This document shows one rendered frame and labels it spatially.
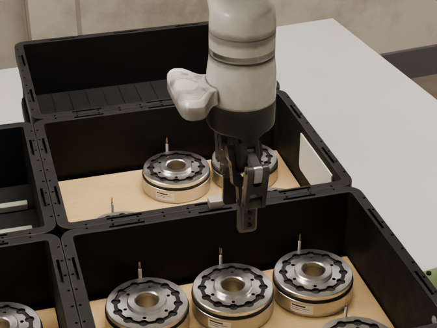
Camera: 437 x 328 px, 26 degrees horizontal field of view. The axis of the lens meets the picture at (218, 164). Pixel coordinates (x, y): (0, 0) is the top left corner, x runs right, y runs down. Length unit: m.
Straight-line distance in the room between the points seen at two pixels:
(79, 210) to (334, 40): 1.04
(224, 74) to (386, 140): 0.92
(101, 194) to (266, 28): 0.56
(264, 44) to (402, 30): 2.71
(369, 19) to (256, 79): 2.60
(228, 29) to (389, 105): 1.07
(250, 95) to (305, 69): 1.15
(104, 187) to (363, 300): 0.45
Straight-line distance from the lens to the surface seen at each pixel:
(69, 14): 2.97
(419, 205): 1.68
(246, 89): 0.98
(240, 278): 1.21
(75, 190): 1.46
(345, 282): 1.22
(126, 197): 1.43
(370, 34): 3.59
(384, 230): 1.20
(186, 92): 0.98
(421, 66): 3.75
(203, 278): 1.22
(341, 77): 2.10
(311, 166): 1.39
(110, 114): 1.45
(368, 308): 1.23
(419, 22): 3.69
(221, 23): 0.96
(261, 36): 0.96
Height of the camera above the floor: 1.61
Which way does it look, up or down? 31 degrees down
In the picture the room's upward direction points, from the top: straight up
